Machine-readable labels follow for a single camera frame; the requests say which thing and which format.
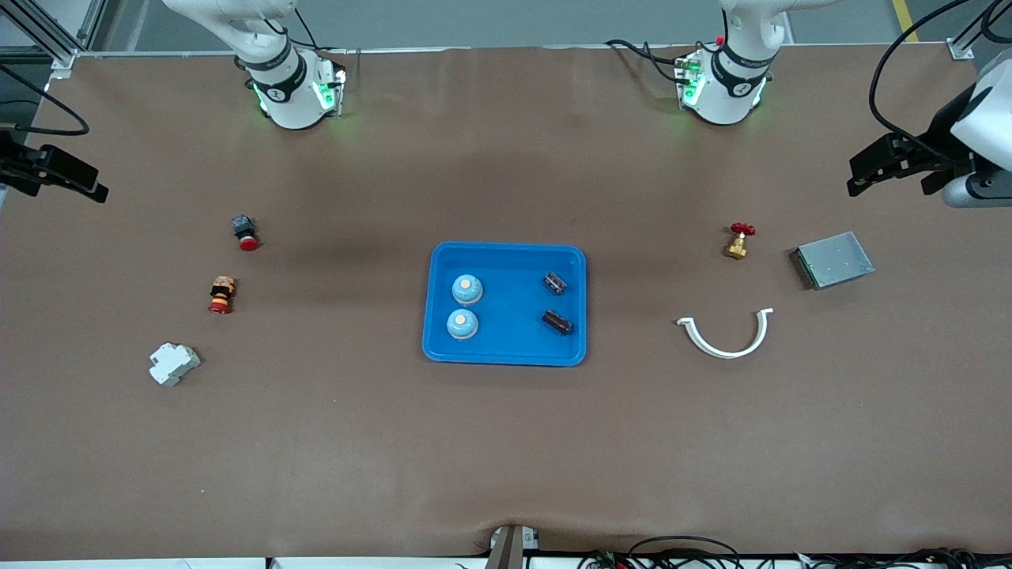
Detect grey metal power supply box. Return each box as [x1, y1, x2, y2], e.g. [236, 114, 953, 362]
[789, 231, 876, 291]

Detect white curved pipe clamp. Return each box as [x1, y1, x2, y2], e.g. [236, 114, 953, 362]
[676, 307, 774, 360]

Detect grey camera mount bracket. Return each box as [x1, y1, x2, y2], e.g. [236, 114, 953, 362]
[484, 524, 540, 569]

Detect brass valve with red handle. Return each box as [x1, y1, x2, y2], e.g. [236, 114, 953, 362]
[723, 222, 757, 261]

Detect black cable bundle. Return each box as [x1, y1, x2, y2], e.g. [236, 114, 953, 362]
[577, 536, 1012, 569]

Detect aluminium frame post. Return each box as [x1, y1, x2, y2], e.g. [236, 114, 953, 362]
[0, 0, 108, 80]
[949, 0, 1012, 60]

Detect red yellow black stacked button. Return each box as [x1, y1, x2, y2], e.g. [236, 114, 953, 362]
[208, 275, 237, 315]

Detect blue plastic tray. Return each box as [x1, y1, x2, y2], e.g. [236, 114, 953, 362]
[421, 242, 587, 367]

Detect brown table cover mat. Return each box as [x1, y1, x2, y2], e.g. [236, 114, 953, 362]
[0, 43, 1012, 562]

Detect white circuit breaker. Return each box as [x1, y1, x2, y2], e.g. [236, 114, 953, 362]
[149, 342, 202, 387]

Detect black arm base cables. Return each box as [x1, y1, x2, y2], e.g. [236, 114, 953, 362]
[605, 38, 689, 84]

